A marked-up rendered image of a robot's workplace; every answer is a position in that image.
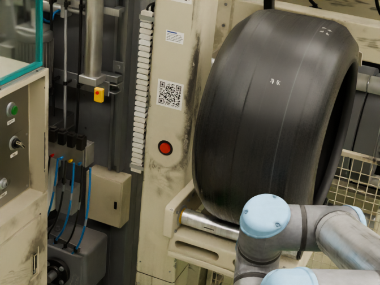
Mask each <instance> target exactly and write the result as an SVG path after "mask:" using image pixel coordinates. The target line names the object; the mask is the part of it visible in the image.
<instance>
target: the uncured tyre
mask: <svg viewBox="0 0 380 285"><path fill-rule="evenodd" d="M269 11H270V12H269ZM275 12H276V13H275ZM277 13H278V14H277ZM283 14H284V15H283ZM289 15H290V16H289ZM322 26H324V27H327V28H329V29H331V30H333V33H332V34H331V36H330V37H328V36H326V35H324V34H322V33H318V31H319V29H320V28H321V27H322ZM358 69H359V46H358V43H357V42H356V40H355V39H354V38H353V36H352V35H351V33H350V32H349V30H348V29H347V27H345V26H343V25H341V24H339V23H337V22H335V21H332V20H327V19H321V18H316V17H312V16H307V15H302V14H296V13H293V12H287V11H281V10H276V9H267V10H258V11H256V12H254V13H253V14H251V15H249V16H248V17H247V18H245V19H244V20H242V21H240V22H239V23H237V25H235V26H234V27H233V29H232V30H231V31H230V33H229V34H228V36H227V37H226V39H225V40H224V42H223V44H222V46H221V48H220V50H219V52H218V54H217V56H216V58H215V60H214V63H213V65H212V68H211V70H210V73H209V76H208V79H207V82H206V85H205V88H204V92H203V94H202V99H201V102H200V107H199V110H198V114H197V120H196V126H195V132H194V137H193V147H192V178H193V184H194V187H195V190H196V192H197V194H198V196H199V198H200V200H201V202H202V203H203V205H204V207H205V209H206V210H207V211H208V212H209V213H210V214H212V215H214V216H215V217H217V218H218V219H221V220H224V221H227V222H231V223H234V224H238V225H240V223H239V221H240V216H241V214H242V211H243V208H244V206H245V204H246V203H247V202H248V201H249V200H250V199H251V198H253V197H254V196H257V195H262V194H271V195H276V196H278V197H280V198H282V199H283V200H284V201H285V202H286V203H287V204H291V205H323V203H324V201H325V198H326V196H327V194H328V192H329V189H330V187H331V183H332V182H333V178H334V175H335V172H336V169H337V166H338V163H339V160H340V156H341V153H342V150H343V146H344V142H345V139H346V135H347V131H348V126H349V122H350V119H351V114H352V109H353V103H354V99H355V93H356V85H357V74H358ZM270 76H275V77H280V78H283V81H282V84H281V86H280V88H276V87H272V86H269V85H268V82H269V79H270Z"/></svg>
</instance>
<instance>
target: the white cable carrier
mask: <svg viewBox="0 0 380 285"><path fill-rule="evenodd" d="M141 15H145V16H150V17H155V7H154V10H152V11H151V7H149V10H146V9H144V10H142V11H141ZM140 20H141V19H140ZM141 21H142V22H141V23H140V26H141V27H142V28H140V33H141V34H140V35H139V38H141V39H140V40H139V44H141V45H140V46H139V50H140V51H139V52H138V55H139V56H140V57H138V61H139V63H138V64H137V66H138V67H139V68H138V69H137V72H139V73H138V74H137V78H139V79H137V80H136V83H137V85H136V89H137V90H136V94H137V95H136V97H135V99H136V100H137V101H135V105H136V106H135V110H136V111H135V112H134V115H135V117H134V121H135V122H134V123H133V125H134V126H135V127H134V128H133V131H135V132H134V133H133V136H134V137H133V141H134V142H133V143H132V146H134V147H133V148H132V151H133V153H132V156H133V157H132V158H131V161H133V162H132V163H131V164H134V165H137V166H141V167H143V166H144V158H145V142H146V127H147V118H148V106H149V88H150V73H151V64H152V49H153V33H154V22H152V21H147V20H141ZM131 171H134V172H137V173H141V170H137V169H133V168H131Z"/></svg>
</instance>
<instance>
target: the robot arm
mask: <svg viewBox="0 0 380 285"><path fill-rule="evenodd" d="M239 223H240V228H239V236H238V239H237V241H236V246H235V250H236V257H235V271H234V283H233V285H380V236H379V235H378V234H376V233H375V232H374V231H372V230H371V229H370V228H368V227H367V226H366V219H365V216H364V214H363V212H362V210H361V209H360V208H358V207H355V206H350V205H343V206H328V205H291V204H287V203H286V202H285V201H284V200H283V199H282V198H280V197H278V196H276V195H271V194H262V195H257V196H254V197H253V198H251V199H250V200H249V201H248V202H247V203H246V204H245V206H244V208H243V211H242V214H241V216H240V221H239ZM282 251H303V252H323V253H324V254H325V255H327V256H328V257H329V259H330V260H332V262H333V263H334V264H335V265H336V266H337V267H338V268H339V269H310V268H307V267H295V268H293V269H279V260H280V255H281V252H282Z"/></svg>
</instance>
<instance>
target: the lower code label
mask: <svg viewBox="0 0 380 285"><path fill-rule="evenodd" d="M183 88H184V85H183V84H179V83H175V82H172V81H167V80H162V79H158V87H157V101H156V105H161V106H165V107H169V108H172V109H176V110H180V111H181V110H182V100H183Z"/></svg>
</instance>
